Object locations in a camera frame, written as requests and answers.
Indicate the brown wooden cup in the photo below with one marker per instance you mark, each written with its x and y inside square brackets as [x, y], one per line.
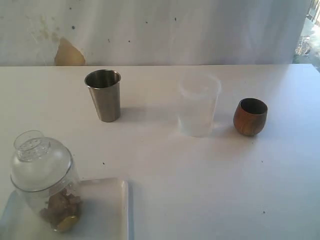
[250, 116]

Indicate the stainless steel cup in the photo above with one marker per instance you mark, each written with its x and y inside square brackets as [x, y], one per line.
[104, 88]

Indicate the white metal tray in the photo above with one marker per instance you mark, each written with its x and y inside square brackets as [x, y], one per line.
[105, 215]

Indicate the clear dome strainer lid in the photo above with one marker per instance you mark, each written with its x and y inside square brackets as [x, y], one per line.
[39, 162]

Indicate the translucent white plastic container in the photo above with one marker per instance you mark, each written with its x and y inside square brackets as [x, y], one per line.
[198, 94]

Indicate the coins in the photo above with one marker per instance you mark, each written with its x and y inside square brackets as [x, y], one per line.
[63, 211]

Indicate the clear plastic shaker cup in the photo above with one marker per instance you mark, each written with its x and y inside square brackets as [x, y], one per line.
[36, 199]

